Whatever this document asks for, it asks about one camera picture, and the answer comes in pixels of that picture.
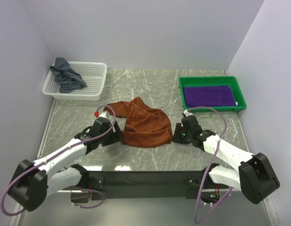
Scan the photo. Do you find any purple towel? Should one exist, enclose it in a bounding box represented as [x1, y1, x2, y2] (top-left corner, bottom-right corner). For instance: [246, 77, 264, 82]
[183, 86, 236, 108]

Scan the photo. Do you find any orange brown towel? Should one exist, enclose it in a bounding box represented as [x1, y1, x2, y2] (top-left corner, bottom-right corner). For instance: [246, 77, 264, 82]
[109, 97, 173, 148]

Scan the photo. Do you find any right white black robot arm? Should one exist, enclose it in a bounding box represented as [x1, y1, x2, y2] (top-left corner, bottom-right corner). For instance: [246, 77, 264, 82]
[172, 115, 280, 204]

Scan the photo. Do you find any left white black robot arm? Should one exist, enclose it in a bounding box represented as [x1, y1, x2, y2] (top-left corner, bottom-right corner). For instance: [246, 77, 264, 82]
[7, 115, 124, 211]

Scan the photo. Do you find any green plastic tray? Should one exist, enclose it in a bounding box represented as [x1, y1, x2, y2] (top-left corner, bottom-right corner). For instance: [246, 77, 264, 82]
[179, 76, 247, 112]

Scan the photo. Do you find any black base beam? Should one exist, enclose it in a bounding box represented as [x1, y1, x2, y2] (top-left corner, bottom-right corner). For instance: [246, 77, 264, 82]
[60, 169, 221, 204]

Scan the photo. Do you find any white plastic basket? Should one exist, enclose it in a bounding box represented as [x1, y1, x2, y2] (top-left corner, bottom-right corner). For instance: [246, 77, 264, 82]
[42, 61, 107, 101]

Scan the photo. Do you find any grey towel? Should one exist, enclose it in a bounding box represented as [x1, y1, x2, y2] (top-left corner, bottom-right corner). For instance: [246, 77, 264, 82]
[50, 57, 87, 93]

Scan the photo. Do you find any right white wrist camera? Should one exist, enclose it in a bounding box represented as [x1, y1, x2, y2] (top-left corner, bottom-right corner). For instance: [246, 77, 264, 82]
[182, 110, 193, 117]

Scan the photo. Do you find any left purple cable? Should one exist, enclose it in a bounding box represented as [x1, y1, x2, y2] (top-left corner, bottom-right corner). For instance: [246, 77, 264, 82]
[0, 105, 117, 216]

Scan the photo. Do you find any purple cable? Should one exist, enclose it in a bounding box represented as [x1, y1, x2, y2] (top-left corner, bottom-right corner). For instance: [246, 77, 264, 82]
[183, 106, 233, 224]
[0, 105, 117, 216]

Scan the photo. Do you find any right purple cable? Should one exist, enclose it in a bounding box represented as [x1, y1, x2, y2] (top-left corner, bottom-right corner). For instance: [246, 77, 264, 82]
[183, 106, 233, 224]

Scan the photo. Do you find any aluminium frame rail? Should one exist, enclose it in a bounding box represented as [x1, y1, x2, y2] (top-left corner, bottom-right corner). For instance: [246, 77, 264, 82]
[9, 186, 279, 226]

